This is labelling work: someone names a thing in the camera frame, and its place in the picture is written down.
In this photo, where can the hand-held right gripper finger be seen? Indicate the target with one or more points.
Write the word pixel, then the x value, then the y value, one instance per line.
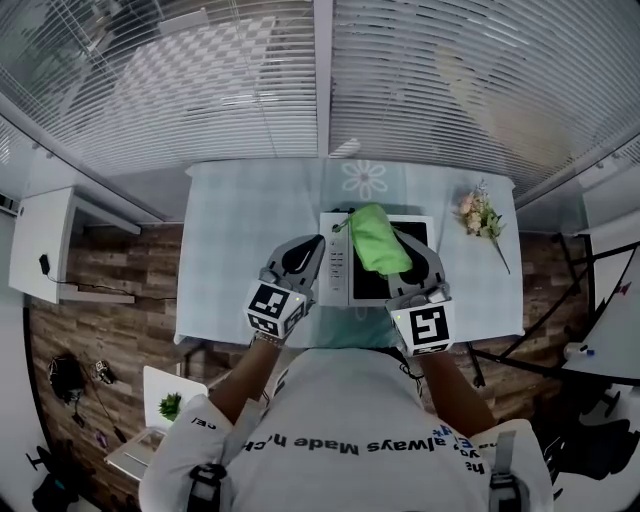
pixel 435 265
pixel 395 285

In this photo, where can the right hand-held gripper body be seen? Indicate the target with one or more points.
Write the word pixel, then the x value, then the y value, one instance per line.
pixel 427 327

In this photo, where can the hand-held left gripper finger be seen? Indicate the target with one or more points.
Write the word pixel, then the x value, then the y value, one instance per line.
pixel 275 255
pixel 320 270

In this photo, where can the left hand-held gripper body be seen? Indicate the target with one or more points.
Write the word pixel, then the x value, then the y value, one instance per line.
pixel 270 307

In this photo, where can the white portable gas stove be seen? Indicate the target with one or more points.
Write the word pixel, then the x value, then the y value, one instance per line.
pixel 335 295

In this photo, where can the green cloth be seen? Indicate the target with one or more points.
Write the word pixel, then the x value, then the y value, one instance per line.
pixel 375 240

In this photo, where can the person's left forearm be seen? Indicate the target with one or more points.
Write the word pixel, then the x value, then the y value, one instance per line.
pixel 245 380

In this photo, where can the person's right forearm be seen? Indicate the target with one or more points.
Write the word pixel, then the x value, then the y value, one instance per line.
pixel 455 395

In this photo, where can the table with light blue tablecloth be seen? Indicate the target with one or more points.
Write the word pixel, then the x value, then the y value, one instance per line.
pixel 240 225

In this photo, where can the pink artificial flower bouquet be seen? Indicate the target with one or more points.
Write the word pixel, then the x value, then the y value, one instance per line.
pixel 477 215

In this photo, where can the black tripod stand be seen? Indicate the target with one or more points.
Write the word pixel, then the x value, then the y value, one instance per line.
pixel 510 359

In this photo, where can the person's white printed t-shirt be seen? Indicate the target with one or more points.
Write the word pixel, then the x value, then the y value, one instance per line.
pixel 340 400

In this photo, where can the white chair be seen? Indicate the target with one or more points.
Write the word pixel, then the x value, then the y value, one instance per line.
pixel 160 385

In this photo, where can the green artificial plant sprig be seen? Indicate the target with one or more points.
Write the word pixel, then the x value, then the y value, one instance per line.
pixel 170 406

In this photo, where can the clear bottle with blue cap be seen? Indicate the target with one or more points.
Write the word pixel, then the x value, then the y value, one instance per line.
pixel 575 350

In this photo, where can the small purple object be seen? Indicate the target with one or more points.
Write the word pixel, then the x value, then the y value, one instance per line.
pixel 101 439

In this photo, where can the black bag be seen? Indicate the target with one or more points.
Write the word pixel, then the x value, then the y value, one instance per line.
pixel 65 377

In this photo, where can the black power adapter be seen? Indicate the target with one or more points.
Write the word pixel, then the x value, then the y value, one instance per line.
pixel 44 263

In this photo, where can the white side table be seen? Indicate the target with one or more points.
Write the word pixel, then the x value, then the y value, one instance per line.
pixel 40 230

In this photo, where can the white desk with black frame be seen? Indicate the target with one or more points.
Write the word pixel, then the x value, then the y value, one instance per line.
pixel 615 320

